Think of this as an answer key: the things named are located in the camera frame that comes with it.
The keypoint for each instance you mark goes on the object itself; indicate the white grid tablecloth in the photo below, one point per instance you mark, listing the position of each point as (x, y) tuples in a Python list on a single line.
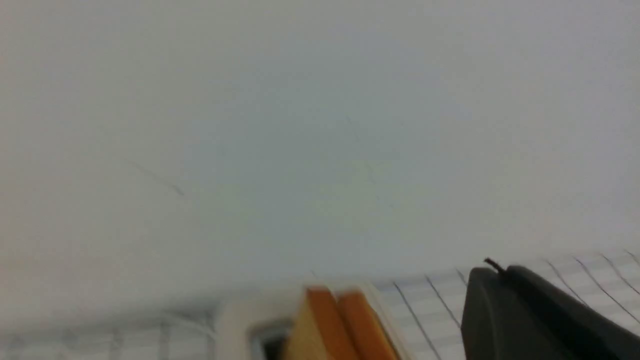
[(427, 310)]

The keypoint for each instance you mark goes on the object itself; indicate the toast slice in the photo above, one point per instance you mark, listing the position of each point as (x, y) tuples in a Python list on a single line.
[(364, 327), (319, 332)]

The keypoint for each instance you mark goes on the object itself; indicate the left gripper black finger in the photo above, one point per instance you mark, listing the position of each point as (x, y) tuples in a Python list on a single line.
[(514, 314)]

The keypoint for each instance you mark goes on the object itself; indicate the cream white toaster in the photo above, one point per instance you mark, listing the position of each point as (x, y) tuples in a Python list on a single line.
[(243, 325)]

